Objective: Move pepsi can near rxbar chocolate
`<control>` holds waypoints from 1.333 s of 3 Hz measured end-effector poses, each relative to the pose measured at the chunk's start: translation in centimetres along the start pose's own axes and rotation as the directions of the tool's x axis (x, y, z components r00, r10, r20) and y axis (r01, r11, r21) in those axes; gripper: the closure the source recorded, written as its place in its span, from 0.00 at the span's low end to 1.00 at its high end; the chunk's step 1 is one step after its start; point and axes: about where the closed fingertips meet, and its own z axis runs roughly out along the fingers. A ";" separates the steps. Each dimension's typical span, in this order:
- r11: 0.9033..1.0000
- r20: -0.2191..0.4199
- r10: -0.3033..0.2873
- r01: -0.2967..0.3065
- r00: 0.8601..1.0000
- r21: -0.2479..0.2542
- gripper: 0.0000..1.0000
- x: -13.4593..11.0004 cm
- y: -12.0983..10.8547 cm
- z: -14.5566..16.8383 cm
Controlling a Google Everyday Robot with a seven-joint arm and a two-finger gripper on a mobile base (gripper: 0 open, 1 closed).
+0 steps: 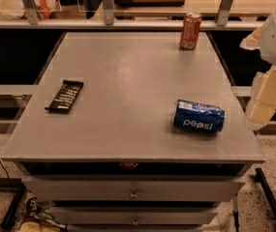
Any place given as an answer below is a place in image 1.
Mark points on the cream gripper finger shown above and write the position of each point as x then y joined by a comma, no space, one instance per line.
262,104

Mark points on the blue pepsi can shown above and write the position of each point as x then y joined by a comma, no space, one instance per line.
195,116

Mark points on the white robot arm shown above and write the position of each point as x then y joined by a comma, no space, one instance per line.
263,39

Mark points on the orange soda can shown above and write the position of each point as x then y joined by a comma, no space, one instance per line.
190,31

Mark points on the black rxbar chocolate bar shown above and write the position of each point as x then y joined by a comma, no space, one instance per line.
65,98

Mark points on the grey drawer cabinet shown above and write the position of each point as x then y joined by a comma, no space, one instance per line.
121,124

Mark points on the lower grey drawer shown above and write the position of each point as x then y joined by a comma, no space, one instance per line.
133,215

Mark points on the grey drawer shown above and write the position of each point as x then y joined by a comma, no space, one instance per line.
208,189
133,215

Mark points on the upper grey drawer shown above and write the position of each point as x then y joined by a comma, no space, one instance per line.
208,189

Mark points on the metal railing with posts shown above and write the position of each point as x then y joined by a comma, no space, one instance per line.
109,23

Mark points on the snack bags on floor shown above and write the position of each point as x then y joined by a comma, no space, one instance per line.
38,218

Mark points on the orange white bag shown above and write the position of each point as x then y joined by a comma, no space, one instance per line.
14,9

